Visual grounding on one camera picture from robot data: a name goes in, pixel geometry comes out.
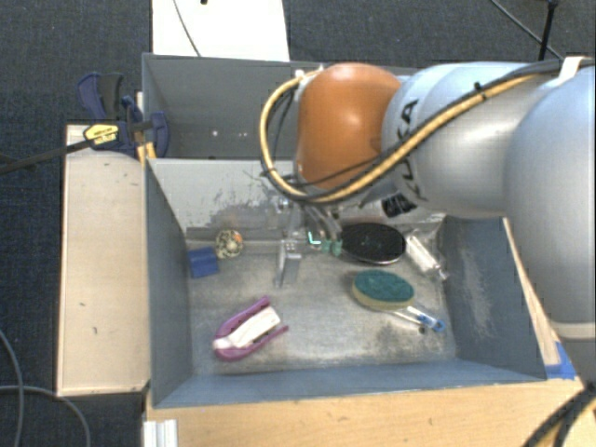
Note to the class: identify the black cylinder on white bracket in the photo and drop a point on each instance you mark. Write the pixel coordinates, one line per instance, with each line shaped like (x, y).
(398, 205)

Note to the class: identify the green and yellow round sponge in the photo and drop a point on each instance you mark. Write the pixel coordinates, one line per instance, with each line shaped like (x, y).
(383, 289)

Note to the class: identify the black round disc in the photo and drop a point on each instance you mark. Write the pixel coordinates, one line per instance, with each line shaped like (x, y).
(372, 242)

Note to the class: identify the clear tool with blue tip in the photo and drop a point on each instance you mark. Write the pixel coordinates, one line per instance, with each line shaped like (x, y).
(426, 319)

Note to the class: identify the patterned small ball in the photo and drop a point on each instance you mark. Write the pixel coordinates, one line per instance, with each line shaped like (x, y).
(229, 244)

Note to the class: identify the clear plastic tube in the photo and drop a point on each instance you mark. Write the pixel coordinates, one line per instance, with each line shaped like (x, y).
(421, 252)

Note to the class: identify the pale wood flat board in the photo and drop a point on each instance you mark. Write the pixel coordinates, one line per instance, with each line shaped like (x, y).
(102, 273)

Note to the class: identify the grey metal bin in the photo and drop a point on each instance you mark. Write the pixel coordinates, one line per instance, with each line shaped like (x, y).
(326, 342)

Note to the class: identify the blue block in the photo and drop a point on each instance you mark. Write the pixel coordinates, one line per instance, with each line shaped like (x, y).
(203, 261)

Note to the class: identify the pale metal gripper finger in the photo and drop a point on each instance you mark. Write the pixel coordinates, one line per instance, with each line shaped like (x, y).
(293, 266)
(281, 268)

